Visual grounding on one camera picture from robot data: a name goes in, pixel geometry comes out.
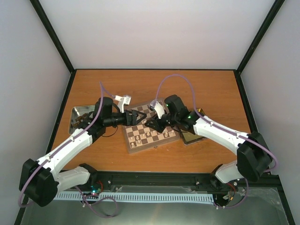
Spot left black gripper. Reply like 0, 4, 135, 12
105, 110, 147, 127

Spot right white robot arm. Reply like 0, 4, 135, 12
146, 95, 272, 186

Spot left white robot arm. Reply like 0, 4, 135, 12
19, 97, 146, 207

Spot wooden chess board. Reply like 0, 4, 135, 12
122, 102, 180, 154

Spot dark chess pieces pile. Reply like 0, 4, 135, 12
72, 113, 90, 128

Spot left controller board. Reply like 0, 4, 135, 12
83, 180, 104, 199

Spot gold metal tin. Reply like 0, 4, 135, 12
178, 110, 204, 145

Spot silver metal tin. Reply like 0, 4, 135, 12
68, 105, 95, 135

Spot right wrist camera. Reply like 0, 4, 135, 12
148, 99, 165, 119

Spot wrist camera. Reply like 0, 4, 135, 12
148, 99, 165, 119
114, 95, 131, 113

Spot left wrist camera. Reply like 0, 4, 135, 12
114, 95, 131, 113

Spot black aluminium frame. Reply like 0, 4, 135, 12
14, 0, 297, 225

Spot light blue cable duct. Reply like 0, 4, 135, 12
55, 192, 215, 204

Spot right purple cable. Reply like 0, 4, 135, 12
154, 74, 279, 210

